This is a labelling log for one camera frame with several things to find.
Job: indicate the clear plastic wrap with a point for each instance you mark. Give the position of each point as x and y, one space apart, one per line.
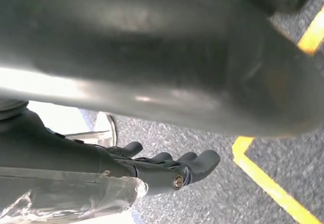
75 195

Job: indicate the chrome stanchion with round base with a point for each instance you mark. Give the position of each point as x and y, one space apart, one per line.
88 135

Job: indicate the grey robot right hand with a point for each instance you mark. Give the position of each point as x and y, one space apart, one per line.
152 48

